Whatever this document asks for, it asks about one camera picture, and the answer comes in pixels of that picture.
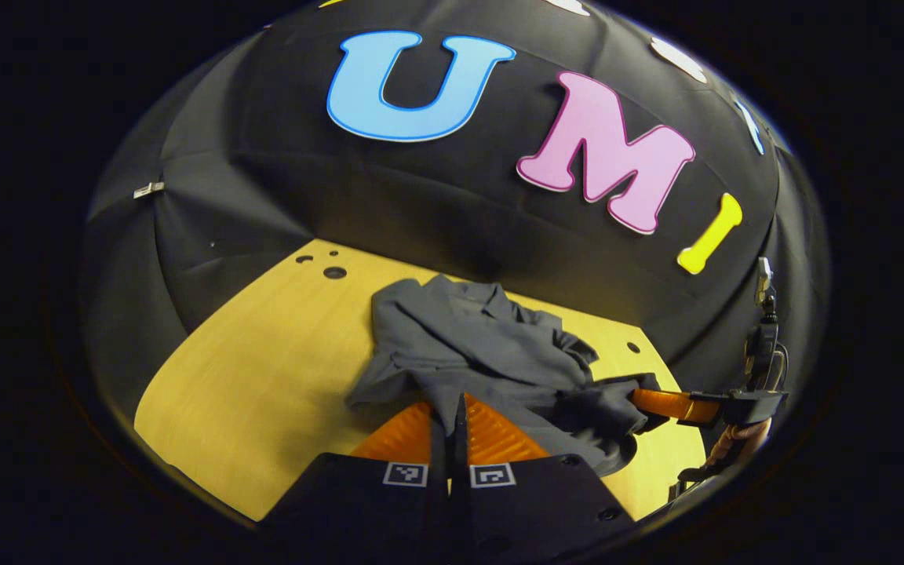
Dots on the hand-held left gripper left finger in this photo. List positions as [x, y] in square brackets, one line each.
[358, 502]

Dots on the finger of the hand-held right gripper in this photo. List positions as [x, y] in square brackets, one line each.
[672, 404]

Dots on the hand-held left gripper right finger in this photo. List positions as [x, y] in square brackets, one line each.
[546, 502]

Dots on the dark grey collared shirt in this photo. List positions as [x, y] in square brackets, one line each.
[468, 345]

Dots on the black backdrop cloth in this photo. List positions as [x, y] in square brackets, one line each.
[436, 204]

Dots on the silver cloth clip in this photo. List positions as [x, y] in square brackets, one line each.
[148, 189]

